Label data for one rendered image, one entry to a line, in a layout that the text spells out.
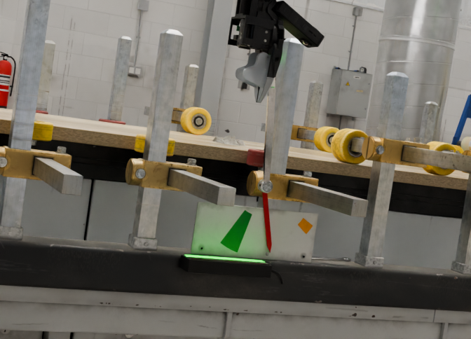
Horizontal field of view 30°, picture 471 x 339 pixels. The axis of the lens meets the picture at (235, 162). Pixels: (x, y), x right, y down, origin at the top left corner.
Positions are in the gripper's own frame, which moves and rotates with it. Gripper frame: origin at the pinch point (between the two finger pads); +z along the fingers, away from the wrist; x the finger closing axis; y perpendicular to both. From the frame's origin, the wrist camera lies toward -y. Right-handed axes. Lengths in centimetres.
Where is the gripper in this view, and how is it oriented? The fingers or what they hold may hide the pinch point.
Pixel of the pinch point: (263, 96)
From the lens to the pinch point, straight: 164.2
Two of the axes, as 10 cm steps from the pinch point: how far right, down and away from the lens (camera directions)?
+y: -9.1, -1.2, -3.9
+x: 3.8, 1.0, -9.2
